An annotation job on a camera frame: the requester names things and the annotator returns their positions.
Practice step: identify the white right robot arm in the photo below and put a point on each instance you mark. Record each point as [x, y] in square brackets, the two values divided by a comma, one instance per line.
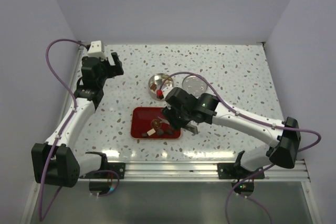
[280, 139]

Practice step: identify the round metal tin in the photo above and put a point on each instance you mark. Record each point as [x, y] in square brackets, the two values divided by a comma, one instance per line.
[158, 79]

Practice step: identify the black right base bracket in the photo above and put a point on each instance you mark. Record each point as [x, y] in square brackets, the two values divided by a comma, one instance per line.
[228, 171]

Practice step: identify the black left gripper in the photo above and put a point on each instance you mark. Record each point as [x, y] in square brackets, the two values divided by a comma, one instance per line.
[113, 70]

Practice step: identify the black left base bracket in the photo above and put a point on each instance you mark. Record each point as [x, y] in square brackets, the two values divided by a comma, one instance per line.
[116, 167]

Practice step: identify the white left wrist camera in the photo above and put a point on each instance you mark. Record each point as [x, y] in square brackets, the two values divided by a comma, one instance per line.
[96, 49]

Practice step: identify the brown rectangular chocolate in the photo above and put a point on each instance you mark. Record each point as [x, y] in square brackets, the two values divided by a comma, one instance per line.
[153, 87]

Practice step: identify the dark oval chocolate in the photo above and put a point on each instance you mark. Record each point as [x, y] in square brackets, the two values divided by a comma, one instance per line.
[160, 132]

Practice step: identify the black base bracket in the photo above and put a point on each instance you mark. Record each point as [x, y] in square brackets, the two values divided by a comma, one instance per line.
[228, 171]
[116, 167]

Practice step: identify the aluminium mounting rail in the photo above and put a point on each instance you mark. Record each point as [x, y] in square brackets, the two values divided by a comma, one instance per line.
[200, 171]

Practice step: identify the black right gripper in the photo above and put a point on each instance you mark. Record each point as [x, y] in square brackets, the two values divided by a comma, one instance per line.
[168, 112]

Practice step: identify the red rectangular tray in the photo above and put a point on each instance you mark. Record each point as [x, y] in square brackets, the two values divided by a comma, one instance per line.
[145, 119]

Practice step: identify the round metal tin lid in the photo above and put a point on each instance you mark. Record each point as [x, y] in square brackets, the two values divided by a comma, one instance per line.
[194, 85]

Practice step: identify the white rectangular chocolate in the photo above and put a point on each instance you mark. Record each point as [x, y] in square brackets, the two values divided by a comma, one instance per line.
[151, 132]

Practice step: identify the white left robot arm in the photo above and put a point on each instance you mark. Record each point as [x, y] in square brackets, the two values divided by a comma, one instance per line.
[54, 161]

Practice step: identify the metal tweezers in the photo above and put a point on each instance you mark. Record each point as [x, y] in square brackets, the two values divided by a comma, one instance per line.
[163, 120]

